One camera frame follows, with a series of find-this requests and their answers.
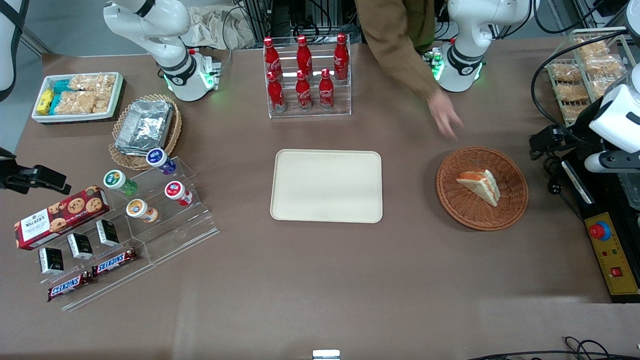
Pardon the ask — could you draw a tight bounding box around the person left brown sleeved forearm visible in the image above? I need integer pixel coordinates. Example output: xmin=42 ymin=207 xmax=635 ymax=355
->
xmin=355 ymin=0 xmax=442 ymax=101

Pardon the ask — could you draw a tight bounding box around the beige crumpled bag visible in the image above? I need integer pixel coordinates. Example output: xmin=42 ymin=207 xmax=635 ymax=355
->
xmin=186 ymin=5 xmax=256 ymax=51

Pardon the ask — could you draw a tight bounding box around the aluminium frame with cables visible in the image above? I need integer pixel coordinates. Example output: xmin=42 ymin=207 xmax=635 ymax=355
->
xmin=232 ymin=0 xmax=362 ymax=47

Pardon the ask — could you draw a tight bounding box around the yellow emergency stop control box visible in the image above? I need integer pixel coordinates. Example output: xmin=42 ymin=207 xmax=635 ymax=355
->
xmin=584 ymin=212 xmax=640 ymax=297

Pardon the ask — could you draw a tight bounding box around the red cola bottle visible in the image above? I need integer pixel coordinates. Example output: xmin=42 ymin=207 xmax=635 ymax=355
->
xmin=318 ymin=68 xmax=335 ymax=111
xmin=295 ymin=70 xmax=313 ymax=111
xmin=333 ymin=33 xmax=350 ymax=81
xmin=263 ymin=36 xmax=282 ymax=77
xmin=267 ymin=71 xmax=287 ymax=113
xmin=296 ymin=35 xmax=313 ymax=76

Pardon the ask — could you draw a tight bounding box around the person left hand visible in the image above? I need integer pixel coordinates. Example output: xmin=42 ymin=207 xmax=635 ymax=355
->
xmin=427 ymin=90 xmax=466 ymax=141

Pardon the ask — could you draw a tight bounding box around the black power cable with plug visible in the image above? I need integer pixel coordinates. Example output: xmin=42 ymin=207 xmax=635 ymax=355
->
xmin=544 ymin=152 xmax=587 ymax=222

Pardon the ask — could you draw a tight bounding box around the stack of foil trays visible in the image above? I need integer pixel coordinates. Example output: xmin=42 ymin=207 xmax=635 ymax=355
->
xmin=115 ymin=100 xmax=174 ymax=157

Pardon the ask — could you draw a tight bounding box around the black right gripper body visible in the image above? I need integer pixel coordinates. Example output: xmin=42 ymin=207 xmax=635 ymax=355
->
xmin=0 ymin=148 xmax=36 ymax=195

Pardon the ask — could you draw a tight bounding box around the clear acrylic step display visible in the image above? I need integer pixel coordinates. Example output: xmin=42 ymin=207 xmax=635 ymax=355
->
xmin=17 ymin=156 xmax=220 ymax=312

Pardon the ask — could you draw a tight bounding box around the black appliance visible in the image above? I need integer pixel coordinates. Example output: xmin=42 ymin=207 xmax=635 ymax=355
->
xmin=560 ymin=147 xmax=640 ymax=304

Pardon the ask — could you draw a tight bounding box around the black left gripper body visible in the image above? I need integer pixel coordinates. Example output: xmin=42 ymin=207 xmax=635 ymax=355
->
xmin=546 ymin=125 xmax=577 ymax=153

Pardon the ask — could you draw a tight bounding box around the red Walkers cookie box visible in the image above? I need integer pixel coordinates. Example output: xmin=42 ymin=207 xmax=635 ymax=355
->
xmin=14 ymin=185 xmax=111 ymax=251

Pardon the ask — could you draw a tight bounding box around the black robot camera cable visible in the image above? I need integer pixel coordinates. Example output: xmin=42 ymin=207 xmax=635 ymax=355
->
xmin=531 ymin=29 xmax=628 ymax=147

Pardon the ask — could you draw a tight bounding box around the brown round wicker basket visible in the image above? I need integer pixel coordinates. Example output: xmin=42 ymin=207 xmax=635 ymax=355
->
xmin=436 ymin=146 xmax=529 ymax=232

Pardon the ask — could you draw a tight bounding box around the white rectangular plastic bin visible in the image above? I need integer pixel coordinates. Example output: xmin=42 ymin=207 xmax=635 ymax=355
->
xmin=31 ymin=71 xmax=124 ymax=124

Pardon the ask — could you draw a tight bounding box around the clear acrylic bottle rack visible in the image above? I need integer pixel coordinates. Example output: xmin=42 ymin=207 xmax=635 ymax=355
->
xmin=263 ymin=34 xmax=352 ymax=119

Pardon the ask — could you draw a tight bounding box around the orange drink bottle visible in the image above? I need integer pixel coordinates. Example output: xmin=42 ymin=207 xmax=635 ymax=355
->
xmin=125 ymin=199 xmax=159 ymax=224

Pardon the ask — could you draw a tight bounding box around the clear bag of rice crackers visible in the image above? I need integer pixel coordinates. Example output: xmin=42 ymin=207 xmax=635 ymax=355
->
xmin=68 ymin=74 xmax=117 ymax=96
xmin=54 ymin=91 xmax=111 ymax=115

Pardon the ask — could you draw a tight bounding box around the black cable bundle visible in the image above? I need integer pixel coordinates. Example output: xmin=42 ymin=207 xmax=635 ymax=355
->
xmin=465 ymin=336 xmax=640 ymax=360

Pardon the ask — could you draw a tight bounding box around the Snickers chocolate bar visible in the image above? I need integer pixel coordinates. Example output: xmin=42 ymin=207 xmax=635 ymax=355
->
xmin=47 ymin=271 xmax=94 ymax=302
xmin=91 ymin=248 xmax=138 ymax=277

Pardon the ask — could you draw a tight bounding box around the triangular sandwich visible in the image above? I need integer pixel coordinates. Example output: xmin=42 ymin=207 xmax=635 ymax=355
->
xmin=456 ymin=169 xmax=501 ymax=207

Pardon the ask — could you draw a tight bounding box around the red drink bottle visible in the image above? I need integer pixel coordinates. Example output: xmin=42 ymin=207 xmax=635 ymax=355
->
xmin=164 ymin=181 xmax=193 ymax=207

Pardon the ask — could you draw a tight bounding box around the green drink bottle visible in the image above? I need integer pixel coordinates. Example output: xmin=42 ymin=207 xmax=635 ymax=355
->
xmin=103 ymin=170 xmax=138 ymax=197

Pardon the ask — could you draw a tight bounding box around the yellow snack pack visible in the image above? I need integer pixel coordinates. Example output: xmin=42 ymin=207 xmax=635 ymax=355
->
xmin=37 ymin=89 xmax=55 ymax=115

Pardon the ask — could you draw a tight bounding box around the cream plastic tray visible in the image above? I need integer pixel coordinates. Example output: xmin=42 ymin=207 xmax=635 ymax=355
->
xmin=270 ymin=149 xmax=384 ymax=224

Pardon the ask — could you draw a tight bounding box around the small black box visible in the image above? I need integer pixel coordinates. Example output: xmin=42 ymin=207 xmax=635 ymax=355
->
xmin=95 ymin=219 xmax=120 ymax=247
xmin=66 ymin=233 xmax=94 ymax=260
xmin=39 ymin=247 xmax=65 ymax=275

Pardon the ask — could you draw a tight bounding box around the light woven wicker basket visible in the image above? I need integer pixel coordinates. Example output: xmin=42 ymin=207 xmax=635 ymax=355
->
xmin=108 ymin=94 xmax=183 ymax=171

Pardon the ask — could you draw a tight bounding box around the white wire rack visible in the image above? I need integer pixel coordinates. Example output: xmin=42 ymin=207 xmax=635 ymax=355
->
xmin=544 ymin=27 xmax=640 ymax=127

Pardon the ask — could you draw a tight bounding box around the clear plastic container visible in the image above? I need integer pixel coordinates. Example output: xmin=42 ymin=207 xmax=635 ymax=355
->
xmin=619 ymin=172 xmax=640 ymax=211

